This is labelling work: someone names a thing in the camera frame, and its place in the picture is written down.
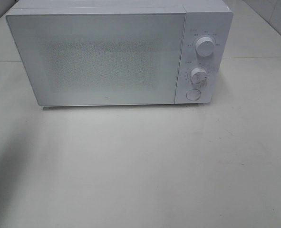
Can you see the white timer knob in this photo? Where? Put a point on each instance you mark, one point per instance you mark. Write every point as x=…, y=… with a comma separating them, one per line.
x=198, y=75

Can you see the upper white power knob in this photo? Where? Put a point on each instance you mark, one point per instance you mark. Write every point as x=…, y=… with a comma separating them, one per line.
x=204, y=46

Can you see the white microwave oven body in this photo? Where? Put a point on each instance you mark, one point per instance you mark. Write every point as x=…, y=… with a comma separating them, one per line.
x=202, y=18

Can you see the white microwave door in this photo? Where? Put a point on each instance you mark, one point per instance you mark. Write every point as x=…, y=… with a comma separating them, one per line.
x=77, y=60

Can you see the round white door button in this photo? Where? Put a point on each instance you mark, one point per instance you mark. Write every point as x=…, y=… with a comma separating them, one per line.
x=193, y=95

